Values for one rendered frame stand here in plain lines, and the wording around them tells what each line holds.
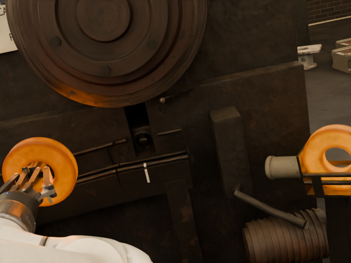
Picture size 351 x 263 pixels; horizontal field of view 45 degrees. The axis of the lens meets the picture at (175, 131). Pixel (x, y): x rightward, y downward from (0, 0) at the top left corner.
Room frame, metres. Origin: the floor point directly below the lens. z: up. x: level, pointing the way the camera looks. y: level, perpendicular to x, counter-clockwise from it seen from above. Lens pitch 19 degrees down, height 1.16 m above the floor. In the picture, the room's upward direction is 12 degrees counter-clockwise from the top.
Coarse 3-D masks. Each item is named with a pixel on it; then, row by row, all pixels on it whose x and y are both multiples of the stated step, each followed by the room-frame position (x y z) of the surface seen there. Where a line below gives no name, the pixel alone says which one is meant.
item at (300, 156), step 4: (300, 152) 0.91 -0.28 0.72; (300, 156) 0.90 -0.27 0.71; (300, 160) 0.90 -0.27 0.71; (300, 164) 0.89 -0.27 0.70; (304, 164) 0.91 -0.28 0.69; (300, 168) 0.89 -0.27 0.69; (304, 168) 0.90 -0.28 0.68; (300, 172) 0.89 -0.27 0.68; (304, 172) 0.90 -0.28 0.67; (300, 176) 0.89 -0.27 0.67; (304, 180) 0.89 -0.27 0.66; (304, 184) 0.89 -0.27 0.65; (304, 188) 0.89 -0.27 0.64; (308, 188) 0.90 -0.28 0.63; (304, 192) 0.89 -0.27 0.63
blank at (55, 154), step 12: (24, 144) 0.84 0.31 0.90; (36, 144) 0.84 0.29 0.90; (48, 144) 0.84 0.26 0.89; (60, 144) 0.86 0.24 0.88; (12, 156) 0.84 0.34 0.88; (24, 156) 0.84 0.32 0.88; (36, 156) 0.84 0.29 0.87; (48, 156) 0.84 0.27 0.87; (60, 156) 0.84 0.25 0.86; (72, 156) 0.86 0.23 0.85; (12, 168) 0.84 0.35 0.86; (60, 168) 0.84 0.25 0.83; (72, 168) 0.84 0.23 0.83; (60, 180) 0.84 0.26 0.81; (72, 180) 0.84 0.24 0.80; (60, 192) 0.84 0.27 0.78; (48, 204) 0.84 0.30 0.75
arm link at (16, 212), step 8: (0, 200) 0.64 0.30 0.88; (8, 200) 0.64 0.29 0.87; (0, 208) 0.61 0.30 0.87; (8, 208) 0.62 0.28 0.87; (16, 208) 0.62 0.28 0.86; (24, 208) 0.63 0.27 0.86; (0, 216) 0.59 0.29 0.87; (8, 216) 0.59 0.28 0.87; (16, 216) 0.60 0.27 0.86; (24, 216) 0.62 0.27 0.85; (32, 216) 0.64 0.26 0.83; (24, 224) 0.60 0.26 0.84; (32, 224) 0.63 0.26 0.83; (32, 232) 0.62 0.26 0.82
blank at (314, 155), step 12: (324, 132) 0.87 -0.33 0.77; (336, 132) 0.86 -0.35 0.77; (348, 132) 0.85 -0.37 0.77; (312, 144) 0.89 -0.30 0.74; (324, 144) 0.87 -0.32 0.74; (336, 144) 0.86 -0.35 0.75; (348, 144) 0.85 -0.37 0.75; (312, 156) 0.89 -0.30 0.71; (324, 156) 0.90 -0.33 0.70; (312, 168) 0.89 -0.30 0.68; (324, 168) 0.88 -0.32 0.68; (336, 168) 0.88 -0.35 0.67; (348, 168) 0.86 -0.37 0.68
